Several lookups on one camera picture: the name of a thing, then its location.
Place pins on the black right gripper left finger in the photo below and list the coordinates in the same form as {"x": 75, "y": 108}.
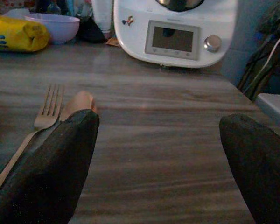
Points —
{"x": 49, "y": 168}

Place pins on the small lilac bowl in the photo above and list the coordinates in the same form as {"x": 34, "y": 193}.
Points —
{"x": 56, "y": 25}

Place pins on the white plastic bottle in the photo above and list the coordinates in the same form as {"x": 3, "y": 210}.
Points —
{"x": 102, "y": 16}

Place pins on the dark green striped bag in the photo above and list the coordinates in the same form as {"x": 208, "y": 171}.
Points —
{"x": 259, "y": 67}

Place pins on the yellow kitchen cloth package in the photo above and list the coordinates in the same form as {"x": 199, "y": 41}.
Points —
{"x": 16, "y": 35}

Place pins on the metal spoon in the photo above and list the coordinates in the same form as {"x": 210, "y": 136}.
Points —
{"x": 80, "y": 101}

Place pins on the small orange tag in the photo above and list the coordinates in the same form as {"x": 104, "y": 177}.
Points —
{"x": 112, "y": 42}

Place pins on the white kitchen food processor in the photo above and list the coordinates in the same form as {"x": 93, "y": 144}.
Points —
{"x": 177, "y": 14}

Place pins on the pale grey side cabinet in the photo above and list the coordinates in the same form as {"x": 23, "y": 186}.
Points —
{"x": 274, "y": 108}

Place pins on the silver metal fork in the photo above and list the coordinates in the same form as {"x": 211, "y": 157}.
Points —
{"x": 47, "y": 117}

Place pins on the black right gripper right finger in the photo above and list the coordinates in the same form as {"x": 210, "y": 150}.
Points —
{"x": 261, "y": 168}

